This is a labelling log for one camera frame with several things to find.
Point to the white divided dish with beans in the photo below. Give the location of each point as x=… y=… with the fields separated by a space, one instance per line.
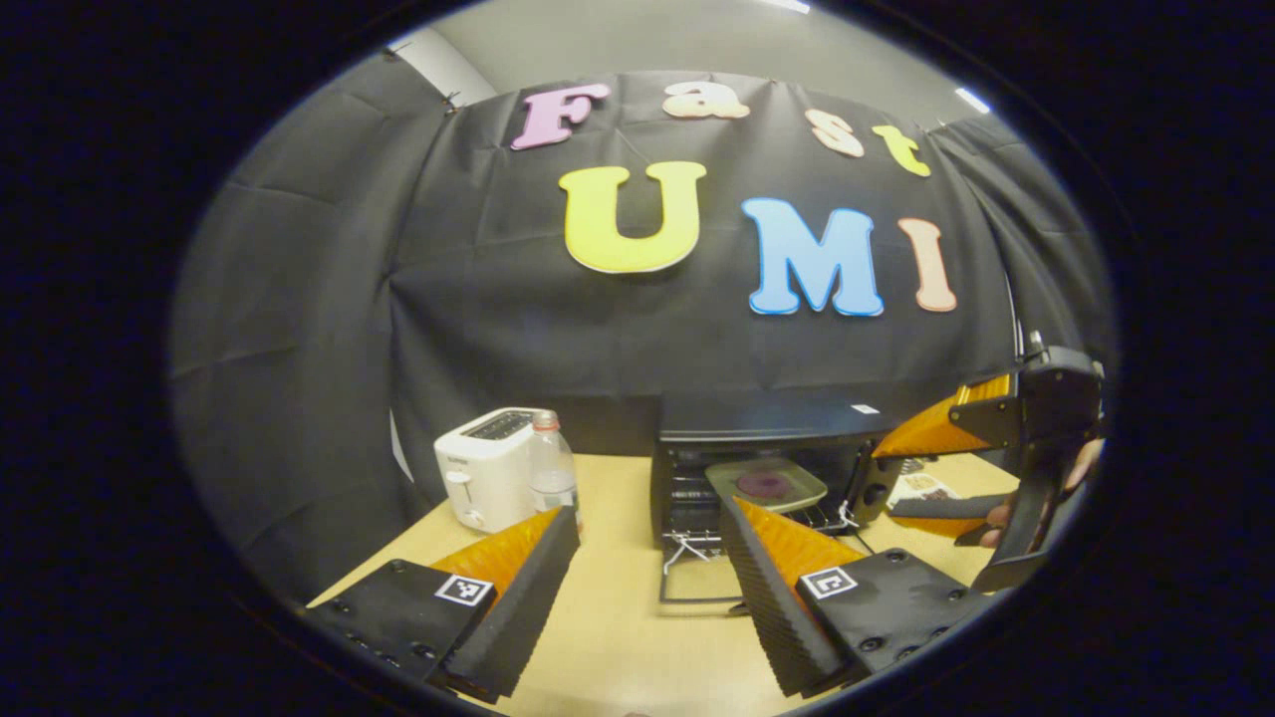
x=921 y=486

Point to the clear plastic bottle red label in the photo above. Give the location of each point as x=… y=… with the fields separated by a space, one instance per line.
x=553 y=468

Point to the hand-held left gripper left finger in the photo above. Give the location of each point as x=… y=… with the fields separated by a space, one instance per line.
x=523 y=617

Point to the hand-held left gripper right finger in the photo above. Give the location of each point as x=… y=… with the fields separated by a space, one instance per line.
x=772 y=607

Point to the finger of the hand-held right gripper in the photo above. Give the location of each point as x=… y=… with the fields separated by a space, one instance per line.
x=946 y=506
x=986 y=423

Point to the round purple food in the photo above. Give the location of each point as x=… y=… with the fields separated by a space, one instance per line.
x=765 y=485

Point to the small ceiling light panel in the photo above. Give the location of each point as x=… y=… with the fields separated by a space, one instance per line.
x=972 y=100

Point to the large ceiling light panel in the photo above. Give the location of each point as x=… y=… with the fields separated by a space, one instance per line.
x=789 y=5

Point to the white toaster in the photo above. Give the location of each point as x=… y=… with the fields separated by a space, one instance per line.
x=488 y=468

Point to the black backdrop cloth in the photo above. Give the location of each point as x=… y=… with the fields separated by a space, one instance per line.
x=448 y=299

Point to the black electric oven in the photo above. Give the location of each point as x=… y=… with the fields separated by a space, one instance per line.
x=757 y=418

